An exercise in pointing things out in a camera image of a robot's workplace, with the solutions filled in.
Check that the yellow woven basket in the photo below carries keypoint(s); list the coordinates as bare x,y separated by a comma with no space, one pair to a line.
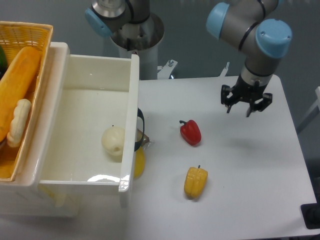
13,37

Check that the bagged bread slice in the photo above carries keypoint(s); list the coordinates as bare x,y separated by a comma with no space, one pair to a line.
146,142

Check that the yellow banana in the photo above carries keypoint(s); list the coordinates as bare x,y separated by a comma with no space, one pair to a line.
139,164

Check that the green vegetable toy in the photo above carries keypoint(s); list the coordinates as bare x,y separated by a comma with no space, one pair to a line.
3,62

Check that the yellow bell pepper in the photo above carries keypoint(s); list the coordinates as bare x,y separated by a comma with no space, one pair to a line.
195,182

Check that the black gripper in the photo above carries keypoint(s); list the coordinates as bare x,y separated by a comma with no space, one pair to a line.
246,90

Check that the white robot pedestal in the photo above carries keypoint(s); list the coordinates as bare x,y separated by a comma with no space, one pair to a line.
142,39

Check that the red bell pepper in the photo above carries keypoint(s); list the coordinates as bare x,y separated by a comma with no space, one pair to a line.
190,132

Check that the cream white toy pastry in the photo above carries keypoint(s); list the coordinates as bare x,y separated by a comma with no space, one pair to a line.
18,124

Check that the black device at table corner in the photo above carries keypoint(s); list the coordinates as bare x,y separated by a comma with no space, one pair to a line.
311,215

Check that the white drawer cabinet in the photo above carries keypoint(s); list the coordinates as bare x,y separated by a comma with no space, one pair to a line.
26,196

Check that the white round toy fruit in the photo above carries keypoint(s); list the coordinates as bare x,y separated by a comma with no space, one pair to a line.
113,140

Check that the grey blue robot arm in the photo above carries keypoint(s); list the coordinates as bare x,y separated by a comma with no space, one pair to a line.
245,26

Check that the orange baguette loaf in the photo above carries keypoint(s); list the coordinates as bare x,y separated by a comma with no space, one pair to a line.
15,83

